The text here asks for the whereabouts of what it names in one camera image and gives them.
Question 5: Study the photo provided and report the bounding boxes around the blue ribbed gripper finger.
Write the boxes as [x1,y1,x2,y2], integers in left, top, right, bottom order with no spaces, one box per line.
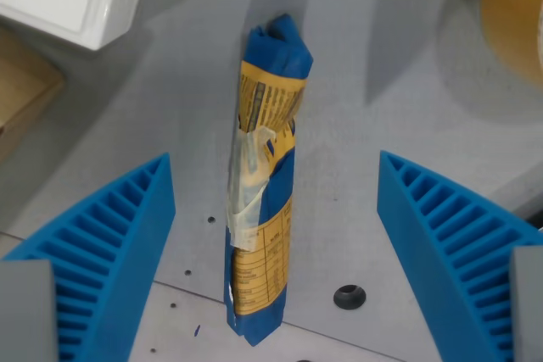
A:
[0,152,176,362]
[377,149,543,362]

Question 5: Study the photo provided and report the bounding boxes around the blue and yellow bag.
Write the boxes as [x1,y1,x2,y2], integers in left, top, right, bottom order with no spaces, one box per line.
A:
[223,13,316,348]

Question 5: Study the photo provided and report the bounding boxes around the light wooden board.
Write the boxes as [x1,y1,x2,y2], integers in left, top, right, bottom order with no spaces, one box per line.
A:
[0,26,65,164]

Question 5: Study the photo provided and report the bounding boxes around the white tape roll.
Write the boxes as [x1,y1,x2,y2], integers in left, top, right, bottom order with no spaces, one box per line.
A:
[480,0,543,83]

